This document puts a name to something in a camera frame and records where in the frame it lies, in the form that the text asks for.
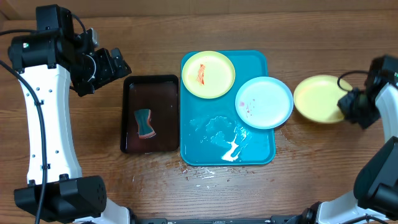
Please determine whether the yellow-green plate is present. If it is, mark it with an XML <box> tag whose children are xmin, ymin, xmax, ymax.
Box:
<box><xmin>182</xmin><ymin>51</ymin><xmax>236</xmax><ymax>99</ymax></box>
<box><xmin>294</xmin><ymin>75</ymin><xmax>347</xmax><ymax>124</ymax></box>

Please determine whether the green and orange sponge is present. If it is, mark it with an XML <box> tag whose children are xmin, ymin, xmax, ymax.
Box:
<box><xmin>134</xmin><ymin>109</ymin><xmax>156</xmax><ymax>139</ymax></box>

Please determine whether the light blue plate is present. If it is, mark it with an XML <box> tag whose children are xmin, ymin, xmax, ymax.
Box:
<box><xmin>235</xmin><ymin>77</ymin><xmax>294</xmax><ymax>129</ymax></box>

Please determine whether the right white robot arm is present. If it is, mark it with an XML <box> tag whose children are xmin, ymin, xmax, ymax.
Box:
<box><xmin>288</xmin><ymin>55</ymin><xmax>397</xmax><ymax>224</ymax></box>

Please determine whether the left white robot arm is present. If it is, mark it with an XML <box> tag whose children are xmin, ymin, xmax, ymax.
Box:
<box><xmin>8</xmin><ymin>29</ymin><xmax>134</xmax><ymax>223</ymax></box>

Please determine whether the black rectangular tray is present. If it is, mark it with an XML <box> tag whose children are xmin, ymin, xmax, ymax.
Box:
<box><xmin>120</xmin><ymin>75</ymin><xmax>180</xmax><ymax>154</ymax></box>

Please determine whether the teal plastic tray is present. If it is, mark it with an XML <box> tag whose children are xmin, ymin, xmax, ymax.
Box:
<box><xmin>180</xmin><ymin>50</ymin><xmax>276</xmax><ymax>166</ymax></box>

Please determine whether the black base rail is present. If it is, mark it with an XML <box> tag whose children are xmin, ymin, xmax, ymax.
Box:
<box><xmin>131</xmin><ymin>215</ymin><xmax>309</xmax><ymax>224</ymax></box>

